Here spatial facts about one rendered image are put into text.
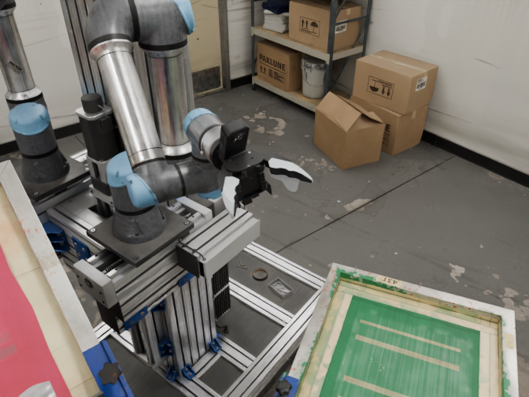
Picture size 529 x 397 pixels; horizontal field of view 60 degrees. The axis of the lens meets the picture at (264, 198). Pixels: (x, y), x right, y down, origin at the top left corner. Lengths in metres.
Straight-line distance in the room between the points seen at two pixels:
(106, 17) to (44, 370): 0.74
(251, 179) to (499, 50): 3.45
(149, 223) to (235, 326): 1.23
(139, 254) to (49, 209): 0.52
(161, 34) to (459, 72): 3.46
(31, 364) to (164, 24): 0.77
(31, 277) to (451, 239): 2.88
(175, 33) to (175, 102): 0.17
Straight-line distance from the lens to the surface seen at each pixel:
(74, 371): 1.10
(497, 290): 3.23
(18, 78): 1.73
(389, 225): 3.48
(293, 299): 2.56
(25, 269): 1.15
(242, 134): 0.79
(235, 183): 0.78
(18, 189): 1.19
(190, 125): 0.99
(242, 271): 2.71
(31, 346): 1.11
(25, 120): 1.63
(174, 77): 1.18
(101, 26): 1.08
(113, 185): 1.27
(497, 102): 4.22
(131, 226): 1.32
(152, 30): 1.12
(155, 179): 0.98
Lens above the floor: 2.11
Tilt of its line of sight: 36 degrees down
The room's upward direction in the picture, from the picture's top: straight up
